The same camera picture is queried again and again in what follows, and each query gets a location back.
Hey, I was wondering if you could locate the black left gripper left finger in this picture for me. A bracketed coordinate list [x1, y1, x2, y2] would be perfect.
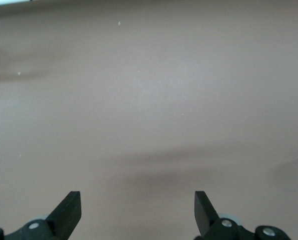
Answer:
[3, 191, 82, 240]

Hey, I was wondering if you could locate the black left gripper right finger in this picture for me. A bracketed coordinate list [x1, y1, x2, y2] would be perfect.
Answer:
[194, 191, 256, 240]

